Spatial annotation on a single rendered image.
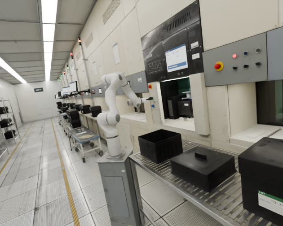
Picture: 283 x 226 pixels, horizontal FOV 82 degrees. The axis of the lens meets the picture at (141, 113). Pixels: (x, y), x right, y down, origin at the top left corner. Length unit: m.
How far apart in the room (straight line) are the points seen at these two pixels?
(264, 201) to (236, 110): 0.80
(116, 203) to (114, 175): 0.30
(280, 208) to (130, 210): 1.22
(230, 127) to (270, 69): 0.50
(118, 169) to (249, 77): 1.23
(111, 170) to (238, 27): 1.46
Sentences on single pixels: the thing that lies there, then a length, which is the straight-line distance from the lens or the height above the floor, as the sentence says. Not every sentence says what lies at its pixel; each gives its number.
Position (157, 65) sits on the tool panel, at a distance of 1.91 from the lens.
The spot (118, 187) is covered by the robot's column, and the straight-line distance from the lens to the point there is 1.64.
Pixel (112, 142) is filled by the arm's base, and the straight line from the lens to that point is 1.54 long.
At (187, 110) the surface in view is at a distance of 2.01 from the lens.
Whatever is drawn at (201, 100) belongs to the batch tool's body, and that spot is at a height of 1.17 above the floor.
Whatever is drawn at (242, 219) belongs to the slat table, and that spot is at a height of 0.76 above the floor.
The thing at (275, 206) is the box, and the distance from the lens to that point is 0.88.
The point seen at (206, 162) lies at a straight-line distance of 1.08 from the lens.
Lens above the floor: 1.37
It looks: 9 degrees down
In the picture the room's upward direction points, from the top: 9 degrees counter-clockwise
